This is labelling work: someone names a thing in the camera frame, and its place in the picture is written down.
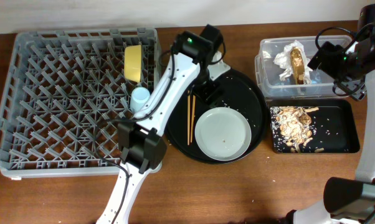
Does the wooden chopstick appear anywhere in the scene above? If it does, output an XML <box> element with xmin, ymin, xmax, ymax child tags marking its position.
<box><xmin>189</xmin><ymin>95</ymin><xmax>196</xmax><ymax>144</ymax></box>
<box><xmin>187</xmin><ymin>95</ymin><xmax>191</xmax><ymax>146</ymax></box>

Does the grey round plate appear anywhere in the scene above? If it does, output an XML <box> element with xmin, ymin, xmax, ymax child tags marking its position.
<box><xmin>194</xmin><ymin>107</ymin><xmax>252</xmax><ymax>162</ymax></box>

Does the blue plastic cup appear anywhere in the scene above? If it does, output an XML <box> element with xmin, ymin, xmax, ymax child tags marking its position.
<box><xmin>130</xmin><ymin>86</ymin><xmax>150</xmax><ymax>113</ymax></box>

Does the yellow bowl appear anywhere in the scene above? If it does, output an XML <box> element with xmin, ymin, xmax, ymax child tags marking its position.
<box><xmin>124</xmin><ymin>45</ymin><xmax>143</xmax><ymax>83</ymax></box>

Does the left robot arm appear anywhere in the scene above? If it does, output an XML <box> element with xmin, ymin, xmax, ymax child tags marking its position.
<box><xmin>94</xmin><ymin>25</ymin><xmax>225</xmax><ymax>223</ymax></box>

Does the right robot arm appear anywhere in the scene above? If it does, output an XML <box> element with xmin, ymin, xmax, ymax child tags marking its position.
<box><xmin>280</xmin><ymin>4</ymin><xmax>375</xmax><ymax>224</ymax></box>

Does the grey dishwasher rack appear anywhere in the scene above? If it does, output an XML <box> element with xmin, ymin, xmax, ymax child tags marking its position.
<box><xmin>0</xmin><ymin>28</ymin><xmax>161</xmax><ymax>180</ymax></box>

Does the round black tray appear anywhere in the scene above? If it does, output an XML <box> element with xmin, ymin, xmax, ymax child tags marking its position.
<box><xmin>164</xmin><ymin>69</ymin><xmax>269</xmax><ymax>164</ymax></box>

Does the brown bread piece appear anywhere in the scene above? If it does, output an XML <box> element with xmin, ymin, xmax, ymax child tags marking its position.
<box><xmin>290</xmin><ymin>47</ymin><xmax>305</xmax><ymax>85</ymax></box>

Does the crumpled white paper wrapper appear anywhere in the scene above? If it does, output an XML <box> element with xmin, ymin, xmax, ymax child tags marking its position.
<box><xmin>273</xmin><ymin>40</ymin><xmax>312</xmax><ymax>85</ymax></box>

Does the clear plastic bin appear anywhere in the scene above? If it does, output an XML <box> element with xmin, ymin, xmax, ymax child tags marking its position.
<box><xmin>255</xmin><ymin>36</ymin><xmax>336</xmax><ymax>100</ymax></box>

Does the black rectangular tray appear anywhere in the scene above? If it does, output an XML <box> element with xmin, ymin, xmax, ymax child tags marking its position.
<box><xmin>269</xmin><ymin>99</ymin><xmax>360</xmax><ymax>154</ymax></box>

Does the food scraps pile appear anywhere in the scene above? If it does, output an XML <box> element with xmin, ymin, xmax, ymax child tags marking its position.
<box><xmin>270</xmin><ymin>106</ymin><xmax>325</xmax><ymax>153</ymax></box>

